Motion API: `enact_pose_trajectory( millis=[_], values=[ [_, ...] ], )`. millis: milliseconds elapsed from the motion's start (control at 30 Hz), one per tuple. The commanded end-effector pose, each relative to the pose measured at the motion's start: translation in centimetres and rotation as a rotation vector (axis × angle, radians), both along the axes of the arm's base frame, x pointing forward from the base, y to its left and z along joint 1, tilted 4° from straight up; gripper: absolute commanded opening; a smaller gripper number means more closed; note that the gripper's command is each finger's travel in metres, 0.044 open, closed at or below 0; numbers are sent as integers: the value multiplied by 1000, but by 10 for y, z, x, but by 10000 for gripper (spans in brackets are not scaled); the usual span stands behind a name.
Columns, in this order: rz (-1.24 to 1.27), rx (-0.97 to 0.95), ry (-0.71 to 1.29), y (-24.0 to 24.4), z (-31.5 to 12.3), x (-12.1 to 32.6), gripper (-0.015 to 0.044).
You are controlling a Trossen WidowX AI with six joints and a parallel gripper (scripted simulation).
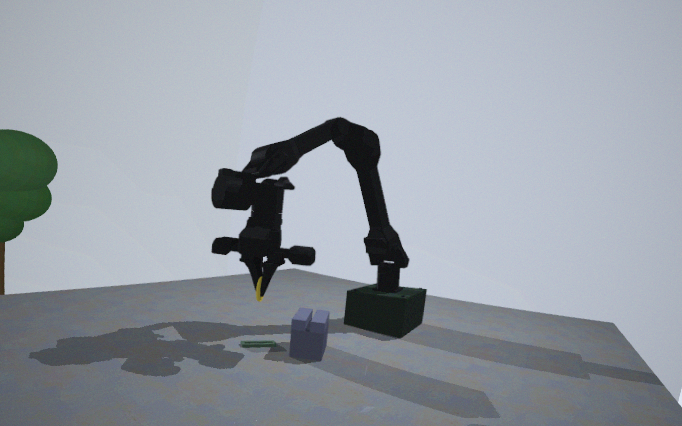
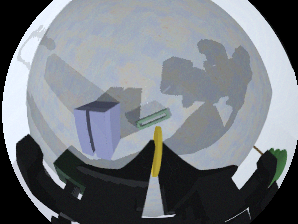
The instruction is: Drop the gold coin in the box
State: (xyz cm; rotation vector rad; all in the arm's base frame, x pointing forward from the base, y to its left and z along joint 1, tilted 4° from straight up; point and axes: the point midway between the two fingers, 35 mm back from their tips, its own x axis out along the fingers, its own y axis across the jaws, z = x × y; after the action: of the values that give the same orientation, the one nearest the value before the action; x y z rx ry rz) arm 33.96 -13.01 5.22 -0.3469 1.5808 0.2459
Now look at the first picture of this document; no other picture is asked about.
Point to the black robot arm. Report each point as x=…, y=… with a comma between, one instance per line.
x=239, y=190

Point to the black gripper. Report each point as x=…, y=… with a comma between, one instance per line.
x=297, y=254

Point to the yellow disc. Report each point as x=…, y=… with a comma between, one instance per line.
x=258, y=289

